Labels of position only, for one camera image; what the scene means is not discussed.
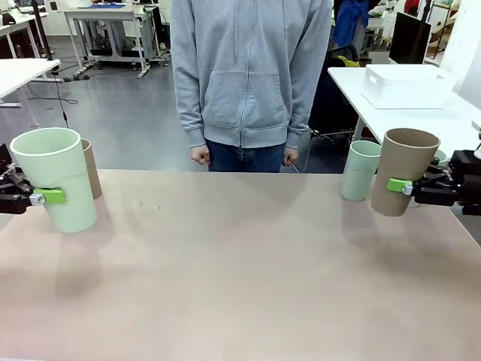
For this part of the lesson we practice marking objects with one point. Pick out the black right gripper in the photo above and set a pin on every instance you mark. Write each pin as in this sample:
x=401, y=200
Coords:
x=447, y=190

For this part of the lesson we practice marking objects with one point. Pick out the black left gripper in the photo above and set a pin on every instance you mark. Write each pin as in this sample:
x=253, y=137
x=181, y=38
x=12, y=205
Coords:
x=11, y=199

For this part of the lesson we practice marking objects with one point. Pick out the brown plastic cup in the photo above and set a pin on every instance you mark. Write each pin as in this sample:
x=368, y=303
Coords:
x=402, y=165
x=94, y=173

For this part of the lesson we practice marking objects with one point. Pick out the white plastic basket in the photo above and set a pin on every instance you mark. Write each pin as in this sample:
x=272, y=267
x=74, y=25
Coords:
x=406, y=90

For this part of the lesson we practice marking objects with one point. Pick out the person's right forearm grey sleeve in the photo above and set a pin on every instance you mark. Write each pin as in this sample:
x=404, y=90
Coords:
x=189, y=113

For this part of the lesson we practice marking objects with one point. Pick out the person's left forearm grey sleeve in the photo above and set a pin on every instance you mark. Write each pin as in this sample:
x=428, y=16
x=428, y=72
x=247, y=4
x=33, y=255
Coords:
x=300, y=113

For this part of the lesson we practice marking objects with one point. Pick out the person's left hand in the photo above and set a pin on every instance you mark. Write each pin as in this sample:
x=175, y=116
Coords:
x=291, y=156

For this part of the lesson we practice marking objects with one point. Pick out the person's right hand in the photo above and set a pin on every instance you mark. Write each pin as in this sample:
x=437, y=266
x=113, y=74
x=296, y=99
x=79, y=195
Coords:
x=201, y=156

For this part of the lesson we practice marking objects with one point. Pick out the black chair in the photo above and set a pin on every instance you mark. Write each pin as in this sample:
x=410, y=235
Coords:
x=334, y=105

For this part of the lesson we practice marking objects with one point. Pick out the black monitor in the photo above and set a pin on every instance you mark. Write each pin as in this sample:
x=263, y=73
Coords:
x=409, y=37

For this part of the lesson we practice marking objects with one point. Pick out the black pole stand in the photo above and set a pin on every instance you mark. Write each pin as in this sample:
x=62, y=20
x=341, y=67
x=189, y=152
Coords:
x=41, y=30

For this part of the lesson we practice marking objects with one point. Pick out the white background desk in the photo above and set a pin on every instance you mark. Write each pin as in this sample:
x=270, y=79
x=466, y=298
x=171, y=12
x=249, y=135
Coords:
x=22, y=22

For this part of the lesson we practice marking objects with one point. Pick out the blue jacket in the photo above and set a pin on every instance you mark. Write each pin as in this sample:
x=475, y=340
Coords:
x=349, y=22

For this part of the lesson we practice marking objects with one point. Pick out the grey metal desk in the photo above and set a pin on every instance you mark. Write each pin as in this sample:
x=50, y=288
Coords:
x=101, y=15

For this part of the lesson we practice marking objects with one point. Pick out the person in grey hoodie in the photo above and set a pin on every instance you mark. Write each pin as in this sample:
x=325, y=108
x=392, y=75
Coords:
x=244, y=75

